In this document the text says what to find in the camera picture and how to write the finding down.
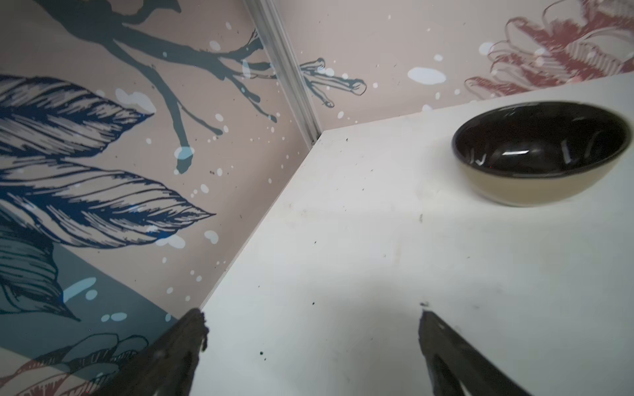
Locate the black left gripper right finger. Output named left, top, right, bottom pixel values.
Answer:
left=419, top=310, right=529, bottom=396

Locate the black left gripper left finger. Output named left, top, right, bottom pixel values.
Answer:
left=95, top=308, right=209, bottom=396

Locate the black glazed bowl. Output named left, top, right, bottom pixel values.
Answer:
left=452, top=102, right=633, bottom=207

